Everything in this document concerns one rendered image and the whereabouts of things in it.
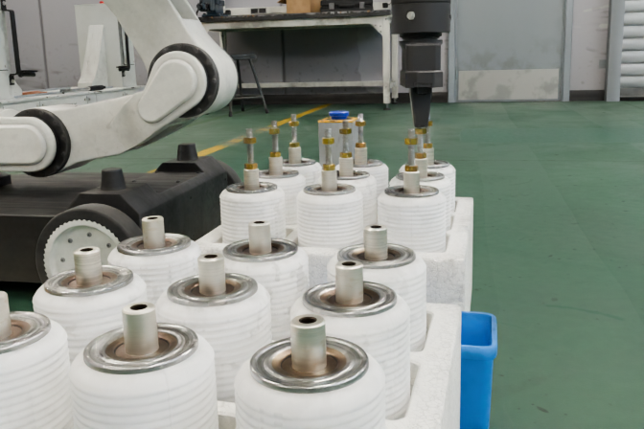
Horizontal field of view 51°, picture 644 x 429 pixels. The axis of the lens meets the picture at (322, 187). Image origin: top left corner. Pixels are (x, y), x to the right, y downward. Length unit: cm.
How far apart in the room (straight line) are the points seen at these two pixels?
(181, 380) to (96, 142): 105
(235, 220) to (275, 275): 34
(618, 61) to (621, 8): 42
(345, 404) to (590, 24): 583
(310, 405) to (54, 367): 21
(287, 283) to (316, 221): 30
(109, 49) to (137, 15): 331
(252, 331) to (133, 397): 14
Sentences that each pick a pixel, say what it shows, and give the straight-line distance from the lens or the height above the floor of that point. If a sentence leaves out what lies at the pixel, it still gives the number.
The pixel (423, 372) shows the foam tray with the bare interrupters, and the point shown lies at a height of 18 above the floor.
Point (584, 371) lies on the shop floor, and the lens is 105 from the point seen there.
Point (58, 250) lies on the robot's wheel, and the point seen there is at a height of 12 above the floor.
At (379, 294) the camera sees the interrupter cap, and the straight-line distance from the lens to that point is 55.
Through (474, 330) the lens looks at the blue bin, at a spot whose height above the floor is 10.
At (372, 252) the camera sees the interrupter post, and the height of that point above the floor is 26.
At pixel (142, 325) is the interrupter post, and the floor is 27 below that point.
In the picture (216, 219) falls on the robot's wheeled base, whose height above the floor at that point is 8.
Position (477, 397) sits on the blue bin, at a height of 6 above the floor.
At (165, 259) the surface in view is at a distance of 70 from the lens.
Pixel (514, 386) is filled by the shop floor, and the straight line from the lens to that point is 99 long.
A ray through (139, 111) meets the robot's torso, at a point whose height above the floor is 35.
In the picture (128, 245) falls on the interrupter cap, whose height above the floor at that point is 25.
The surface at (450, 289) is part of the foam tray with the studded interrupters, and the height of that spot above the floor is 14.
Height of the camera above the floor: 44
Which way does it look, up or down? 11 degrees down
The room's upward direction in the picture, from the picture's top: 2 degrees counter-clockwise
